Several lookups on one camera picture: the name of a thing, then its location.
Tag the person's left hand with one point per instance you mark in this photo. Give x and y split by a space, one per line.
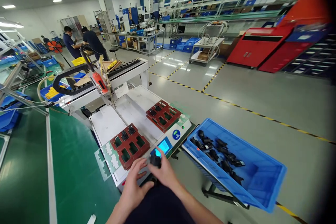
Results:
131 187

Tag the person's right hand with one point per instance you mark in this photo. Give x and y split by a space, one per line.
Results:
166 172

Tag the black plastic part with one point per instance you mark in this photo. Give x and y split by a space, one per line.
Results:
155 161

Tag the machine touch screen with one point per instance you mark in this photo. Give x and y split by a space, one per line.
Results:
162 147

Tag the person's body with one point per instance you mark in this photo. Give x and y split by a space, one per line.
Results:
157 205

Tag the green circuit board panel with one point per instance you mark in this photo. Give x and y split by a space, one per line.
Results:
183 117
106 159

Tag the red fixture tray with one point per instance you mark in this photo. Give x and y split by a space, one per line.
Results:
163 115
130 146

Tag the black metal stand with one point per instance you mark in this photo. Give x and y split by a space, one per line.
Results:
210 190

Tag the pile of black plastic housings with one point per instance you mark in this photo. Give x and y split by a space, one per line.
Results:
223 153

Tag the white screw fastening machine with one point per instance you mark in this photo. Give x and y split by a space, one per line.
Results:
136 108

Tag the large blue plastic bin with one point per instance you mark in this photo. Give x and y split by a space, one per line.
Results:
262 179

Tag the orange electric screwdriver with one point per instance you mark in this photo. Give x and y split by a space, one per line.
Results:
99 82

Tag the green conveyor line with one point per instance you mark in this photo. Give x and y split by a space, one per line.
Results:
23 140

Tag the blue bin with yellow parts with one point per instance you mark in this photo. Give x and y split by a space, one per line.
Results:
52 94

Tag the stack of blue crates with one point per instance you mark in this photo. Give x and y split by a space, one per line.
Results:
183 44

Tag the black stool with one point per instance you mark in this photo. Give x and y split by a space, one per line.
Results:
113 50

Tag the white equipment cart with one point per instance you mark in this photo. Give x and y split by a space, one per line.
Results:
207 45

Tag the metal workbench with equipment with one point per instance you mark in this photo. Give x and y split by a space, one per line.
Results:
143 40

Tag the yellow plastic bin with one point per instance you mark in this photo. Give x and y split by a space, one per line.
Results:
78 61

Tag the low red cabinet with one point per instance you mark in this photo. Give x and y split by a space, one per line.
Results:
257 48

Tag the orange standing fan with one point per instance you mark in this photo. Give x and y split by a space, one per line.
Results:
55 46

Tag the long shelving rack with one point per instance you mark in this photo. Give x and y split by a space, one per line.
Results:
225 1

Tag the dark drawer rack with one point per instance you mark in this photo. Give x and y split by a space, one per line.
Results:
315 56

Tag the tall red cabinet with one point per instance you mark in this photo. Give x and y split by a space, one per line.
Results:
302 19

